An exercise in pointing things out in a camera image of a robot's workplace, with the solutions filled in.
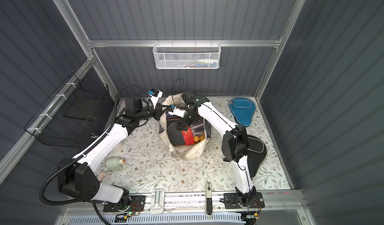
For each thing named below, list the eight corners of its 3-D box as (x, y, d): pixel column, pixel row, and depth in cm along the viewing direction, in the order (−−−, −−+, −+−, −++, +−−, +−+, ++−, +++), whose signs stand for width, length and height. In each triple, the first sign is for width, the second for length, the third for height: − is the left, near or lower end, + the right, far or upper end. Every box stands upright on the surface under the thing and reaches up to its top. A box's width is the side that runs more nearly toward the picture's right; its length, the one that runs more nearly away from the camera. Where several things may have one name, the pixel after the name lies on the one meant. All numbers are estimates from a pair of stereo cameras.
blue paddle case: (233, 126, 104) (234, 123, 101) (228, 100, 121) (229, 96, 118) (260, 126, 104) (262, 123, 101) (251, 100, 121) (252, 96, 118)
